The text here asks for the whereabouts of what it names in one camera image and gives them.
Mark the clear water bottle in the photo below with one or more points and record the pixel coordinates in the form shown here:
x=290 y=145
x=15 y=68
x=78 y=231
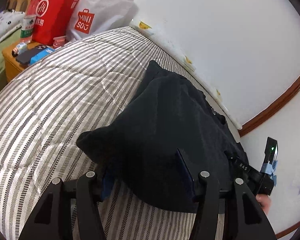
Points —
x=27 y=27

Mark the small figurine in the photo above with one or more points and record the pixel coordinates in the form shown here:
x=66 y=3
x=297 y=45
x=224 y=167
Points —
x=17 y=50

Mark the pink small container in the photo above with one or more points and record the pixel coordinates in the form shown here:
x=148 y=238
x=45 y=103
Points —
x=59 y=42

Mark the wooden nightstand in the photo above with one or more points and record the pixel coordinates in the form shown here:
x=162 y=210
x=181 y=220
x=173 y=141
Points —
x=11 y=67

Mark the brown wooden baseboard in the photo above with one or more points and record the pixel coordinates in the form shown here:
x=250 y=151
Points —
x=287 y=233
x=277 y=105

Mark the person's right hand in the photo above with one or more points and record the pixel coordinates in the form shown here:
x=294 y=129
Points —
x=265 y=203

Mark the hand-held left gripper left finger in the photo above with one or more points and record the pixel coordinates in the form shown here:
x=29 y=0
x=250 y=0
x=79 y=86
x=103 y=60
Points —
x=107 y=185

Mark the white shopping bag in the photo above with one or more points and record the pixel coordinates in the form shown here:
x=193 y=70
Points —
x=102 y=2

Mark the striped bed mattress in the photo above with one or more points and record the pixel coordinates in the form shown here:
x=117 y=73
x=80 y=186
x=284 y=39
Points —
x=52 y=92

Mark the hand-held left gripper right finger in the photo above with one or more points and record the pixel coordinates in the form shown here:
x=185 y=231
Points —
x=187 y=177

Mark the red paper bag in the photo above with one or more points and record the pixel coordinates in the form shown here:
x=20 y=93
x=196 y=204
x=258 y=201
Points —
x=55 y=12

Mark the dark smartphone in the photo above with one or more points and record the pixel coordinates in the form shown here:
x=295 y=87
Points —
x=30 y=55

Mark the white dotted pillow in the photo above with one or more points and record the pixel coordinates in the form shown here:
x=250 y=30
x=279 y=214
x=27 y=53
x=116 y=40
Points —
x=2 y=22

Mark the black sweater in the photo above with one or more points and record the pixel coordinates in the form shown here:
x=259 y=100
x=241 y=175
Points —
x=160 y=130

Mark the blue box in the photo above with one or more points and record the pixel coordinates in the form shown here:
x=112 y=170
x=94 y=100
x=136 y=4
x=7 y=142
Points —
x=43 y=53

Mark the white sheet with yellow prints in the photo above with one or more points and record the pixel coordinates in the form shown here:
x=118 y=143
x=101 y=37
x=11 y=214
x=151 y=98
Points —
x=150 y=30

